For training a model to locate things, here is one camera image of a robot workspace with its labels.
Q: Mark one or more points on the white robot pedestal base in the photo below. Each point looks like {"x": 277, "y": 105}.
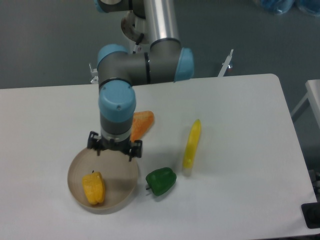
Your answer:
{"x": 134, "y": 29}

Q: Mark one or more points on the yellow corn cob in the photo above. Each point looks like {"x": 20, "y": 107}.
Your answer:
{"x": 192, "y": 145}

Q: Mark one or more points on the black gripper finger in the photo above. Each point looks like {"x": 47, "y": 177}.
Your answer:
{"x": 136, "y": 149}
{"x": 94, "y": 142}

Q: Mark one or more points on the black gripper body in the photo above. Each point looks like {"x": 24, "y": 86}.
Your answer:
{"x": 121, "y": 146}

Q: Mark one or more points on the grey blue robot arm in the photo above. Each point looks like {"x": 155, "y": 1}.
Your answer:
{"x": 119, "y": 70}

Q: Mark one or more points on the white side table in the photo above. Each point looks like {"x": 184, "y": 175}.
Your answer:
{"x": 310, "y": 99}

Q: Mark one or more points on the black device at table edge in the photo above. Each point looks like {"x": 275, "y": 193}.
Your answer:
{"x": 311, "y": 214}

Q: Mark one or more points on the green bell pepper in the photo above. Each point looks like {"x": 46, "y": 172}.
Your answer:
{"x": 161, "y": 180}

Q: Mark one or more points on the orange triangular bread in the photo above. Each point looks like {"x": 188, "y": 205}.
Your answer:
{"x": 142, "y": 122}

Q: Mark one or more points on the yellow bell pepper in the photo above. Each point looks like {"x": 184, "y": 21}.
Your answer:
{"x": 94, "y": 187}

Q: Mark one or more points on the beige round plate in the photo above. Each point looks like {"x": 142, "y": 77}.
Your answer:
{"x": 120, "y": 177}

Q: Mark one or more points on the blue plastic bag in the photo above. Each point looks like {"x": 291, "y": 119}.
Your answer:
{"x": 280, "y": 7}

